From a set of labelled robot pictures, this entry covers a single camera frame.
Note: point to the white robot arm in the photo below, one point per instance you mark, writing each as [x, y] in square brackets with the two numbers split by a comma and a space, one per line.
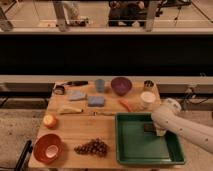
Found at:
[166, 117]

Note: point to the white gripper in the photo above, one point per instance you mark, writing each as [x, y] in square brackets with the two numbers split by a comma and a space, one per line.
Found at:
[160, 131]

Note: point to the blue-grey cup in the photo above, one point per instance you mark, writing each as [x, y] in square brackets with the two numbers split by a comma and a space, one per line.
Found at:
[99, 85]

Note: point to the orange bowl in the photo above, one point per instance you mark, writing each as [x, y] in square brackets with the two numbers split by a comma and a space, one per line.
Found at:
[42, 144]

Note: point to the yellow banana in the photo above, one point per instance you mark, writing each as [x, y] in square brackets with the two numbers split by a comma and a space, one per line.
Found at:
[69, 110]

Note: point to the orange apple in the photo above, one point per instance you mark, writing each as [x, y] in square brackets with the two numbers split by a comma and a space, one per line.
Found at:
[50, 121]

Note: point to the small metal cup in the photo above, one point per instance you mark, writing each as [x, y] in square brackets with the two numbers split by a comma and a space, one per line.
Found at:
[148, 85]

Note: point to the black eraser block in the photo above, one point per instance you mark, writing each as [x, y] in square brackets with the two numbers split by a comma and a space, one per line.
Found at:
[149, 127]

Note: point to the black peeler tool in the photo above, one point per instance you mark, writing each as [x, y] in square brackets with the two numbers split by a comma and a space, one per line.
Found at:
[60, 89]

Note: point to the white round container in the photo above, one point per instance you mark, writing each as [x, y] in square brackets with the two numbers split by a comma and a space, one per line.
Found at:
[147, 98]

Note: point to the person in background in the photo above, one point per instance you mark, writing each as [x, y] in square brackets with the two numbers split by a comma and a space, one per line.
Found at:
[127, 12]

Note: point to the grey-blue folded cloth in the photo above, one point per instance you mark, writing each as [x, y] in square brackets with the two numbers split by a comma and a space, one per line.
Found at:
[77, 95]

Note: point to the small white cup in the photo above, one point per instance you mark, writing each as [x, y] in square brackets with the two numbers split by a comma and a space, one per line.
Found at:
[51, 151]

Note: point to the orange carrot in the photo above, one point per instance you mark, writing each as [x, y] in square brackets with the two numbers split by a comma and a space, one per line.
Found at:
[125, 104]

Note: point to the bunch of dark grapes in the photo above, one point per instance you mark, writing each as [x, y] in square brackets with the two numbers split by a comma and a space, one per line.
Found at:
[93, 147]

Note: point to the purple bowl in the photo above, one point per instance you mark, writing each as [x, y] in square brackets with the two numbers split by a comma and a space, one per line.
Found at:
[121, 85]

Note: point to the green plastic tray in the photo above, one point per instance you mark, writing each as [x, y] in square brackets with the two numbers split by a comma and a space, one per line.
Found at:
[137, 147]

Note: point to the black chair part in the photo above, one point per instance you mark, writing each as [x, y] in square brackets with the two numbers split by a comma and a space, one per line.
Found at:
[26, 150]

